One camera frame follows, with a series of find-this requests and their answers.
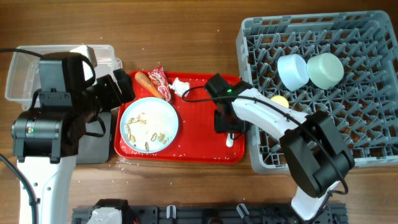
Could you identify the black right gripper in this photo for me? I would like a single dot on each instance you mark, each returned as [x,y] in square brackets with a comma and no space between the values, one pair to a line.
[226,121]

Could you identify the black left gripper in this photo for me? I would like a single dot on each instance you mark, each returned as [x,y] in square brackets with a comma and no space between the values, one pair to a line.
[114,98]

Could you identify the white plastic spoon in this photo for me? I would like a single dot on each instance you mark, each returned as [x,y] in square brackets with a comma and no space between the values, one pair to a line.
[230,140]

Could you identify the yellow plastic cup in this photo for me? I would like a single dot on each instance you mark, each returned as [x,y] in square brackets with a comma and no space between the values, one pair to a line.
[280,100]

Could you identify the light blue bowl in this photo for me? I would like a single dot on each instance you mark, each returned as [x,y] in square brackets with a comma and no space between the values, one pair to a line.
[292,70]

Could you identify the green bowl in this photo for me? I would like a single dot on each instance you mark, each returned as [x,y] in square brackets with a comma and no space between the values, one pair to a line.
[325,70]

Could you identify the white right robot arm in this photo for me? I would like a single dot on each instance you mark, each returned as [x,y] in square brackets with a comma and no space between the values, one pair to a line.
[317,156]

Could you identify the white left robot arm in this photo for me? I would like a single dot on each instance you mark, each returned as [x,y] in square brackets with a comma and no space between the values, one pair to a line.
[46,137]

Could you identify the grey dishwasher rack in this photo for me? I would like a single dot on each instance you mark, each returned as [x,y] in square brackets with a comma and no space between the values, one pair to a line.
[363,104]

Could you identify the orange carrot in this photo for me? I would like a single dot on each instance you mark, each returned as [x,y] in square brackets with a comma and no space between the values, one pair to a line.
[143,79]

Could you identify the red snack wrapper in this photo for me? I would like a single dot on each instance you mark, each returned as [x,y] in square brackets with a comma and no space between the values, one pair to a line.
[159,79]

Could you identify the blue plate with rice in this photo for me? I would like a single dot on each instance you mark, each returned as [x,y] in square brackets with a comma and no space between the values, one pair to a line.
[148,125]

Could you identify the crumpled white tissue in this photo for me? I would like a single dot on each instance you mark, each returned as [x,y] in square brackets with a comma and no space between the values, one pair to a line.
[179,87]

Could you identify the black plastic bin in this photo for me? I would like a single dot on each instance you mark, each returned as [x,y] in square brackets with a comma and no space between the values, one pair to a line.
[93,150]

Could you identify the clear plastic bin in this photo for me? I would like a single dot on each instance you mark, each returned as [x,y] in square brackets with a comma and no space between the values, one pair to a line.
[23,76]

